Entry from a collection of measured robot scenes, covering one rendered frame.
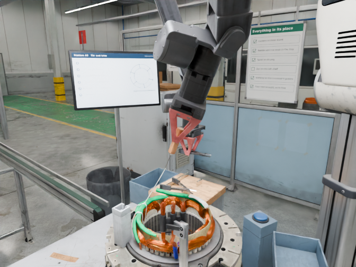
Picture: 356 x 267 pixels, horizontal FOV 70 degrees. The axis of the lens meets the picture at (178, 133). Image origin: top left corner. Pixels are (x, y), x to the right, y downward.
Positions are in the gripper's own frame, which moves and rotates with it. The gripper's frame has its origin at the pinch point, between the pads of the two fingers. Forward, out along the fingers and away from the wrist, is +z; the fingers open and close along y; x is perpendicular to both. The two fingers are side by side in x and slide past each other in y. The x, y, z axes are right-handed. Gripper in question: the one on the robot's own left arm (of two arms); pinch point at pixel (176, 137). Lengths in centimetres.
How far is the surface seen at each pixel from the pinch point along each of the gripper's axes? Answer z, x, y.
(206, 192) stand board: 24.6, 16.5, -24.3
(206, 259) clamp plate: 18.6, 14.1, 10.6
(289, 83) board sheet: -11, 87, -207
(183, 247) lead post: 13.9, 7.8, 14.8
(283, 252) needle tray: 20.2, 35.4, -2.0
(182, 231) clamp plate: 10.4, 6.5, 15.0
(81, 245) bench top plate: 68, -20, -26
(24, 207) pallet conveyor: 153, -98, -117
